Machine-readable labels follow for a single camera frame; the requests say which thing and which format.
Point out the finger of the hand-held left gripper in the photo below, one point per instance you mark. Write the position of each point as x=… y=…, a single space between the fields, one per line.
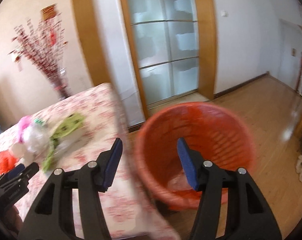
x=25 y=170

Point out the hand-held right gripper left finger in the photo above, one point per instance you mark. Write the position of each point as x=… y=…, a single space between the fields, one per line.
x=113 y=165

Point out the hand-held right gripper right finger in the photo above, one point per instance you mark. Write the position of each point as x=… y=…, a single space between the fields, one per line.
x=187 y=165

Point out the white tissue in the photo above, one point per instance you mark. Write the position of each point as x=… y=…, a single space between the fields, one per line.
x=18 y=150

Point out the orange red mesh ball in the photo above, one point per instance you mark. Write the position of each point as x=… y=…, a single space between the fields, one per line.
x=3 y=161

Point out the clear plastic bag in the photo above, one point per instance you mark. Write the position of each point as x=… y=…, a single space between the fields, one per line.
x=37 y=137

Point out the pink plastic bag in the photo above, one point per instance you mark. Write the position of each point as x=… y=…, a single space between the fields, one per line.
x=24 y=122

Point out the orange plastic basket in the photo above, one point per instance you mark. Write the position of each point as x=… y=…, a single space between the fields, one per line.
x=216 y=120

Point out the green plastic bag black print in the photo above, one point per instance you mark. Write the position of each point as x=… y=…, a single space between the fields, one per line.
x=66 y=127

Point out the red floral tablecloth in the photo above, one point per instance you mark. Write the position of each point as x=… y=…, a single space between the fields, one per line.
x=91 y=100

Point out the glass vase with red branches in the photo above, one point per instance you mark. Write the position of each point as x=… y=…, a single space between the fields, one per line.
x=40 y=52

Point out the frosted glass sliding door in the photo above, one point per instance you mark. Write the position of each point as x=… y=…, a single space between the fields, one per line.
x=161 y=42

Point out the white wall outlet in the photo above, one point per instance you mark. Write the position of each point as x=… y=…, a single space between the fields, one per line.
x=62 y=71

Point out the wooden door frame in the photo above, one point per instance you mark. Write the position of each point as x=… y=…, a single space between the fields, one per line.
x=206 y=30

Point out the white light switch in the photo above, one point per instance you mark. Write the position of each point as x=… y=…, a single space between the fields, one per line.
x=224 y=13

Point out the red gold wall hanging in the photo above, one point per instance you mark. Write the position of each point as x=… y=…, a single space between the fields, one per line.
x=48 y=11

